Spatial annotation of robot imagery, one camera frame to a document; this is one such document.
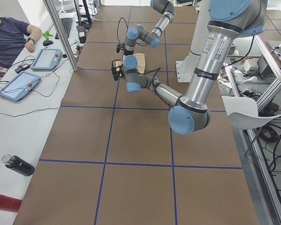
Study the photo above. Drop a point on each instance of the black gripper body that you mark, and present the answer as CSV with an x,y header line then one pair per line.
x,y
127,53
122,74

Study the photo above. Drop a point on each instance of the cream long-sleeve printed shirt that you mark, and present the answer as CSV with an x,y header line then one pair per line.
x,y
139,62

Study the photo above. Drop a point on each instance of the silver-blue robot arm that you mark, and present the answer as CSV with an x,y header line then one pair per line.
x,y
229,19
152,38

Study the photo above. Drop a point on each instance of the black keyboard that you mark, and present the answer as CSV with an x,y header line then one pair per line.
x,y
67,25

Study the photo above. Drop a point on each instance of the far blue teach pendant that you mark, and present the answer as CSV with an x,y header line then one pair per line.
x,y
47,59

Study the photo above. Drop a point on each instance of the blue teach pendant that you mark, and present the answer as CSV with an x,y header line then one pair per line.
x,y
19,87
47,59

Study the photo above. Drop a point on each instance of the black computer mouse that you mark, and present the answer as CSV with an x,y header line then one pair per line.
x,y
47,42

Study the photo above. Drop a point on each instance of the green plastic object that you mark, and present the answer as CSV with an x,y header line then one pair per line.
x,y
47,35

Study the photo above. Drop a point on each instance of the near blue teach pendant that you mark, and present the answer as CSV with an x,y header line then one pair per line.
x,y
19,87

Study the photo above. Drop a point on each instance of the seated person in navy shirt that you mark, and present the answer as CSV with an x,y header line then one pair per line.
x,y
14,36

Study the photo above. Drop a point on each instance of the white plastic chair seat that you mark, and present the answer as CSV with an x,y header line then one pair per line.
x,y
243,113

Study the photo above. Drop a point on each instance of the black water bottle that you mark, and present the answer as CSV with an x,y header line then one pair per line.
x,y
18,165

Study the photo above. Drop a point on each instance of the red cylinder bottle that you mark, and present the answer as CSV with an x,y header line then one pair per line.
x,y
9,204

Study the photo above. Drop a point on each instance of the aluminium frame post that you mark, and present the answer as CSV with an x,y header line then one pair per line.
x,y
61,33

